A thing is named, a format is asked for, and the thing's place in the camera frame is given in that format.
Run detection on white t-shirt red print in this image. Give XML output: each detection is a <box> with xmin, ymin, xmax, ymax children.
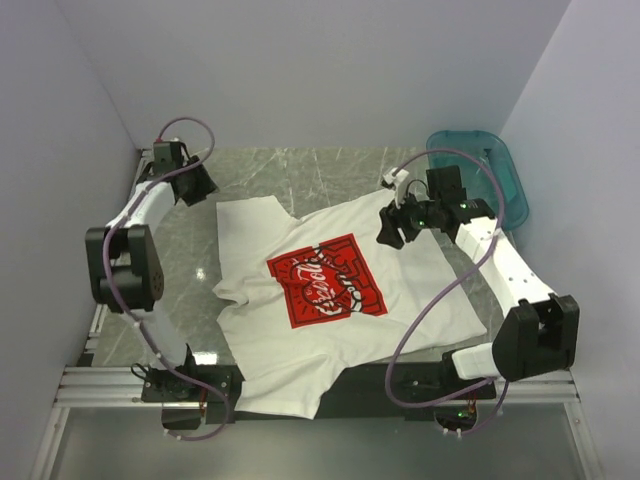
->
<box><xmin>214</xmin><ymin>190</ymin><xmax>486</xmax><ymax>419</ymax></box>

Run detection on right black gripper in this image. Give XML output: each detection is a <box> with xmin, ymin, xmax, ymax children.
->
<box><xmin>376</xmin><ymin>186</ymin><xmax>441</xmax><ymax>251</ymax></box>

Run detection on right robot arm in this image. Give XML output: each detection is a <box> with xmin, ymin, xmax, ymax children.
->
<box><xmin>377</xmin><ymin>166</ymin><xmax>580</xmax><ymax>399</ymax></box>

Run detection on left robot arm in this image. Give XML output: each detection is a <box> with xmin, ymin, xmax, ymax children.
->
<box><xmin>85</xmin><ymin>139</ymin><xmax>217</xmax><ymax>402</ymax></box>

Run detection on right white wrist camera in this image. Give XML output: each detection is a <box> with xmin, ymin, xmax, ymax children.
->
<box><xmin>381</xmin><ymin>167</ymin><xmax>411</xmax><ymax>208</ymax></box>

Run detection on teal plastic bin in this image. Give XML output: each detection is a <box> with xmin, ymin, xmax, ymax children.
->
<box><xmin>426</xmin><ymin>130</ymin><xmax>529</xmax><ymax>231</ymax></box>

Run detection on aluminium frame rail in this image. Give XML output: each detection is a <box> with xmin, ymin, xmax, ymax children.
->
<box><xmin>53</xmin><ymin>367</ymin><xmax>580</xmax><ymax>408</ymax></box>

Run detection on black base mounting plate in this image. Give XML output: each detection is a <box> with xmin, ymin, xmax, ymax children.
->
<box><xmin>131</xmin><ymin>362</ymin><xmax>472</xmax><ymax>430</ymax></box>

